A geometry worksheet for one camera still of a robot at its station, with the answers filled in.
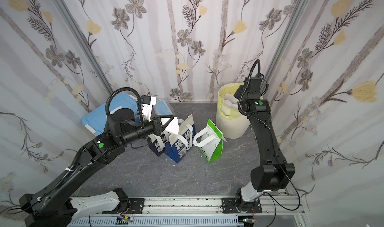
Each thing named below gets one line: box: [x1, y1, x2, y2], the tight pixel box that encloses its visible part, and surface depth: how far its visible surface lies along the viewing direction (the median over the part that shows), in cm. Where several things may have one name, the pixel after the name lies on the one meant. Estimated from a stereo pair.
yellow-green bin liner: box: [217, 82, 244, 120], surface depth 83 cm
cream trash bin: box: [215, 82, 250, 139], surface depth 83 cm
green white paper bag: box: [193, 119, 227, 163], surface depth 77 cm
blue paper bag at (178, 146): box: [164, 113, 196, 164], surface depth 81 cm
